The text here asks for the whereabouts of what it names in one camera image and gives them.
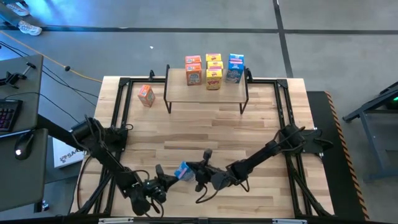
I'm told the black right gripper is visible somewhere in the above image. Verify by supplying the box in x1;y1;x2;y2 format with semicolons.
185;148;233;193

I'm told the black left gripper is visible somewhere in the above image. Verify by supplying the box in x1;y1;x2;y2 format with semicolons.
142;164;180;202

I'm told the white box with logo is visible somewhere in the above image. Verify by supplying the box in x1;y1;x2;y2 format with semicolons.
52;136;86;169

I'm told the silver desk clamp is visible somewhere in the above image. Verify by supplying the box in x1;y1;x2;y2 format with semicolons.
33;200;50;214

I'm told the black mat with hazard stripe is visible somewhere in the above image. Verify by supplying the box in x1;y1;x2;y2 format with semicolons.
306;90;371;222

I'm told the black computer mouse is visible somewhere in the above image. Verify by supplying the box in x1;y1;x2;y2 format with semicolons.
14;132;35;162

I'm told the dark grey desk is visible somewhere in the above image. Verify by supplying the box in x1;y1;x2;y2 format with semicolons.
0;54;44;137
0;128;49;213

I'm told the black floor tape line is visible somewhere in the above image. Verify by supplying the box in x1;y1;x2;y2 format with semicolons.
272;0;295;78
30;25;398;35

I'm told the black keyboard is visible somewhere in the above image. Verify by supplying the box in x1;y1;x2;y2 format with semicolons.
0;98;24;132

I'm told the blue-grey metal rack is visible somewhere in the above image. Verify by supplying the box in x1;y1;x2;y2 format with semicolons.
341;80;398;183

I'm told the person's white shoe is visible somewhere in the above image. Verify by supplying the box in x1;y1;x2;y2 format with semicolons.
5;2;31;17
17;20;43;37

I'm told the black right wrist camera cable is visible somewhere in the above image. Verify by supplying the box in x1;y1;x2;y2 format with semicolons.
195;182;251;205

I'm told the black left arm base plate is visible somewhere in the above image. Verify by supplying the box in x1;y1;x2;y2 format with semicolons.
101;126;129;153

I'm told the white metal bracket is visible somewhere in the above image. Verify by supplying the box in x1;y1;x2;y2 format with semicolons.
271;218;308;224
98;217;135;224

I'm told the wooden shelf with black frame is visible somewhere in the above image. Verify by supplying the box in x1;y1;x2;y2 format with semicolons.
164;64;253;115

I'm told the black aluminium rig frame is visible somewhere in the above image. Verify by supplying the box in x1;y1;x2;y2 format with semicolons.
70;70;335;218

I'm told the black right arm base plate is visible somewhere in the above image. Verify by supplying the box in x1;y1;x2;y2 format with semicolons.
279;128;334;155

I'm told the yellow floor cable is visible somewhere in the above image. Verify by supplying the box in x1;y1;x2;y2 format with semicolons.
0;30;103;83

